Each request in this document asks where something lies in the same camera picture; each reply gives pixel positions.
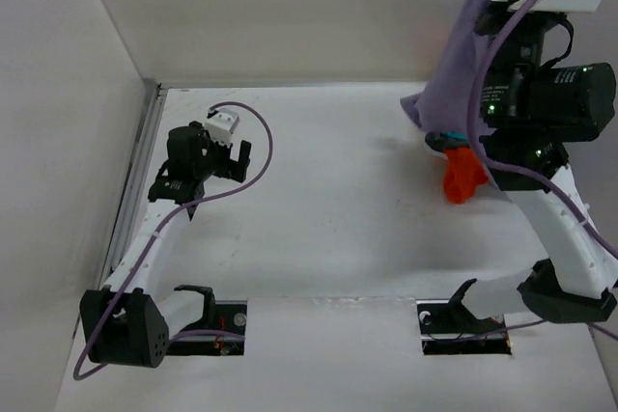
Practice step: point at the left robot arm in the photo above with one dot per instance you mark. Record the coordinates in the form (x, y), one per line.
(122, 323)

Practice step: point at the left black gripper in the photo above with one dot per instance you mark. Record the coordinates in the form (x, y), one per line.
(236, 169)

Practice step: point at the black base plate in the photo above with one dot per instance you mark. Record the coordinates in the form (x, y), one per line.
(227, 330)
(448, 331)

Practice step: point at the white plastic bin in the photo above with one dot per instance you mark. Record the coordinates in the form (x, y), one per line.
(437, 144)

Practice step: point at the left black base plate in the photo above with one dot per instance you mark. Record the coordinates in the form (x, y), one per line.
(227, 330)

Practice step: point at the orange t shirt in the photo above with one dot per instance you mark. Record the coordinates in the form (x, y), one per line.
(463, 175)

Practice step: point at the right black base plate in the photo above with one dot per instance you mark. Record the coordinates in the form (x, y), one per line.
(448, 331)

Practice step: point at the purple t shirt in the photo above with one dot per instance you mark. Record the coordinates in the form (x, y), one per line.
(442, 105)

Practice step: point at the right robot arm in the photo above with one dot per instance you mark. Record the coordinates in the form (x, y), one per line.
(522, 113)

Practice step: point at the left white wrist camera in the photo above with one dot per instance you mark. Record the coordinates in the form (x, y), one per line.
(221, 126)

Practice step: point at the teal t shirt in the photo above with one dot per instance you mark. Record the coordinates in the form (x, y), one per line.
(454, 136)

